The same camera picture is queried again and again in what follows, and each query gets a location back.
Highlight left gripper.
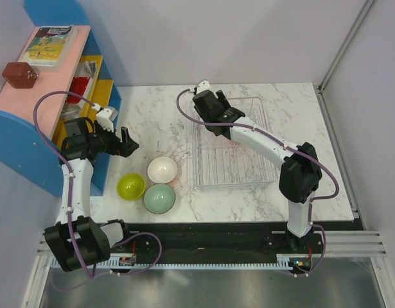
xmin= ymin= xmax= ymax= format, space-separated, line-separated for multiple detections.
xmin=86 ymin=121 xmax=138 ymax=158

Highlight clear wire dish rack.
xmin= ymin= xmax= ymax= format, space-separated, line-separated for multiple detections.
xmin=190 ymin=95 xmax=279 ymax=191

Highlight white bowl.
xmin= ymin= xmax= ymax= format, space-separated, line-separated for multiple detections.
xmin=147 ymin=157 xmax=177 ymax=184

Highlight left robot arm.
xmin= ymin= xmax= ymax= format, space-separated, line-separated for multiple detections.
xmin=44 ymin=117 xmax=139 ymax=272

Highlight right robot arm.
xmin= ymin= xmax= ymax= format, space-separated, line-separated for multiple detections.
xmin=193 ymin=90 xmax=322 ymax=253

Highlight lime green bowl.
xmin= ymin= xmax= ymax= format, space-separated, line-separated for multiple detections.
xmin=116 ymin=173 xmax=146 ymax=201

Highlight pale green bowl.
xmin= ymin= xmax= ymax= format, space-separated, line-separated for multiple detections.
xmin=143 ymin=184 xmax=176 ymax=214

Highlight red white brush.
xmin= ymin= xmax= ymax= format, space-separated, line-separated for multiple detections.
xmin=60 ymin=61 xmax=97 ymax=121

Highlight illustrated book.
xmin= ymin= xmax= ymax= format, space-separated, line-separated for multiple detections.
xmin=19 ymin=25 xmax=78 ymax=72

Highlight brown perforated box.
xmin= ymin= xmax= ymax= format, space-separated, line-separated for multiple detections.
xmin=2 ymin=62 xmax=37 ymax=89

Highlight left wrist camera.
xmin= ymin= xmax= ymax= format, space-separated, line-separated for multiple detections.
xmin=96 ymin=107 xmax=118 ymax=132

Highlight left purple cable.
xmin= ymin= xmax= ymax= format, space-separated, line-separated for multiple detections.
xmin=33 ymin=90 xmax=162 ymax=292

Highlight purple cable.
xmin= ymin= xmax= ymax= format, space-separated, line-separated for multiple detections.
xmin=177 ymin=87 xmax=340 ymax=278
xmin=33 ymin=90 xmax=162 ymax=292

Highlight aluminium corner post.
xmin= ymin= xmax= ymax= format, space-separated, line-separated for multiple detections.
xmin=317 ymin=0 xmax=376 ymax=94

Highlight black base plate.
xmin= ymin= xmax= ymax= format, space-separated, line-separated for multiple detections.
xmin=111 ymin=223 xmax=324 ymax=263

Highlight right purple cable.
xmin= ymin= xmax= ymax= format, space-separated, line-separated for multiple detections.
xmin=177 ymin=87 xmax=340 ymax=278

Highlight white slotted cable duct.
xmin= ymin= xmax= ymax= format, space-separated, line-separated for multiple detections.
xmin=51 ymin=254 xmax=295 ymax=270

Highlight aluminium frame rail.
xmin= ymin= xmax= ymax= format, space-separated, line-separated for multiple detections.
xmin=21 ymin=218 xmax=392 ymax=307

